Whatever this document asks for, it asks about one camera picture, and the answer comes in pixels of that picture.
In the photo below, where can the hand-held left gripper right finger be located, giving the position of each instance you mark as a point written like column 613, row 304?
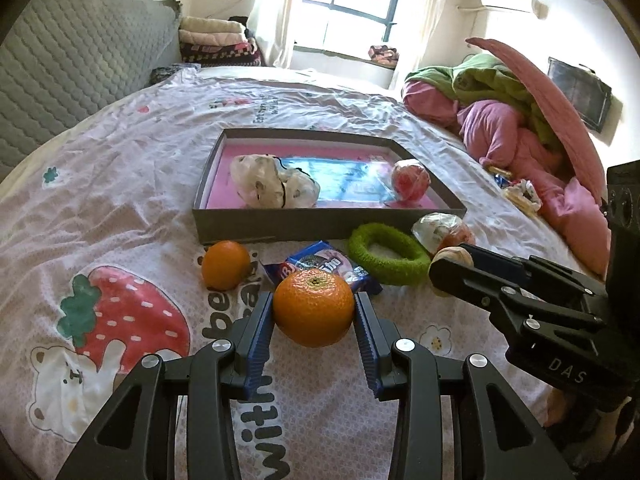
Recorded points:
column 367, row 345

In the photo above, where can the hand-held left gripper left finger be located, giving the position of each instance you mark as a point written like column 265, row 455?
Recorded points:
column 257, row 345

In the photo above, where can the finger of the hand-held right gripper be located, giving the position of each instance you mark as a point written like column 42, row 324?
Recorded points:
column 500, row 261
column 460, row 280

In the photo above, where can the walnut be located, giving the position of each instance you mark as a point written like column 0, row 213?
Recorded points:
column 450, row 254

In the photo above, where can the orange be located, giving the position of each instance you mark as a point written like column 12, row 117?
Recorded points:
column 226, row 265
column 313, row 307

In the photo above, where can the red snack bag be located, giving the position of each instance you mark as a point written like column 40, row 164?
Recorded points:
column 410, row 180

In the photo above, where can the grey cardboard box tray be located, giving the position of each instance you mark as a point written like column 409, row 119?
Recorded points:
column 300, row 225

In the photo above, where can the yellow white snack packet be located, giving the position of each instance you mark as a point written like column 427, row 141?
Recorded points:
column 525, row 196

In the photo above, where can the small blue snack wrapper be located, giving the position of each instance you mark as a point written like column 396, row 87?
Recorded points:
column 502, row 178

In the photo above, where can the blue snack packet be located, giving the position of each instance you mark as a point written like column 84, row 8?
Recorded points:
column 325, row 260

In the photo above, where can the golden snack wrapper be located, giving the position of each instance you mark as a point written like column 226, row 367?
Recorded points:
column 494, row 165

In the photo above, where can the pink quilt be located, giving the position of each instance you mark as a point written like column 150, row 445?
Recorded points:
column 500, row 130

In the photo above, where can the dusty pink cushion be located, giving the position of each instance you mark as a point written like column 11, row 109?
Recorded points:
column 550, row 105

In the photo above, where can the green blanket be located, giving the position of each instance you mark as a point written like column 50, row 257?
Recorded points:
column 480, row 80

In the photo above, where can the patterned pouch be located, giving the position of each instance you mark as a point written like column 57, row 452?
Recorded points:
column 383, row 55

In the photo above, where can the white curtain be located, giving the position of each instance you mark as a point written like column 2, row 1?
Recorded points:
column 280, row 10
column 422, row 20

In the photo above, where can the white air conditioner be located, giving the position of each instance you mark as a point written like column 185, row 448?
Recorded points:
column 507, row 1

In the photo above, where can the blue patterned cloth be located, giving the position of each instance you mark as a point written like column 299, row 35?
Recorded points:
column 167, row 74

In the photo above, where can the checkered folded blanket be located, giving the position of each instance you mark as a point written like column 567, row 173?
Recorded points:
column 225, row 54

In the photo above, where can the window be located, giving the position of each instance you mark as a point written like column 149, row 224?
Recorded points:
column 350, row 0

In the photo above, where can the cream folded blanket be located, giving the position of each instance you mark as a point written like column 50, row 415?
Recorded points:
column 210, row 24

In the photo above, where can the grey quilted headboard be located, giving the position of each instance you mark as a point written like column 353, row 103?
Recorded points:
column 75, row 60

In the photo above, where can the dark framed wall panel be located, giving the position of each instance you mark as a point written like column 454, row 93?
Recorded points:
column 580, row 92

